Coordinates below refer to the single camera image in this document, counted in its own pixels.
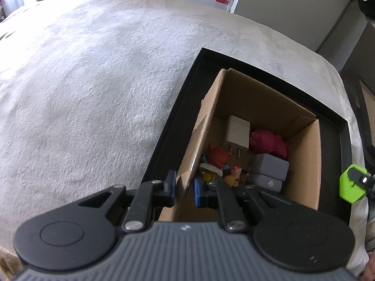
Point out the tan fleece cloth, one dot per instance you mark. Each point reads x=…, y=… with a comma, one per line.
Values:
x=8, y=265

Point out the pale grey fleece blanket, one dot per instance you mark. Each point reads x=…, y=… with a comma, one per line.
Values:
x=88, y=79

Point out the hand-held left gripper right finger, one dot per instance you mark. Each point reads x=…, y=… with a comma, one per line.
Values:
x=199, y=193

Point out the large grey box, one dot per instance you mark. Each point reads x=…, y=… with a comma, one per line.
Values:
x=269, y=166

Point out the crimson toy figure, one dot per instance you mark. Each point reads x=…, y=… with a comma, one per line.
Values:
x=268, y=142

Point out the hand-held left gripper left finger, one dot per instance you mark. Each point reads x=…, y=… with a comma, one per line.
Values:
x=172, y=188

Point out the red round toy figure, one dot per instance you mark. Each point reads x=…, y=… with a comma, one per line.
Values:
x=219, y=155

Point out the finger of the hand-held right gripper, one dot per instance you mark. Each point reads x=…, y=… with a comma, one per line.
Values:
x=367, y=181

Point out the black shallow tray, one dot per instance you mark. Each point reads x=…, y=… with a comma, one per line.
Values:
x=175, y=134

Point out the small red blue figurine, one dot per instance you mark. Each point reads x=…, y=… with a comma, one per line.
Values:
x=234, y=169

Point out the small grey box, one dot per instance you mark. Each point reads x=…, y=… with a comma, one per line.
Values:
x=265, y=183

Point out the orange toy figure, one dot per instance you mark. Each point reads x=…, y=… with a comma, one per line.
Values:
x=231, y=181

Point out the brown cardboard box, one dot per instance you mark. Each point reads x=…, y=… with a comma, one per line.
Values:
x=304, y=164

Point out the white plug charger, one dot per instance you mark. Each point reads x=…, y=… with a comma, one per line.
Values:
x=236, y=131

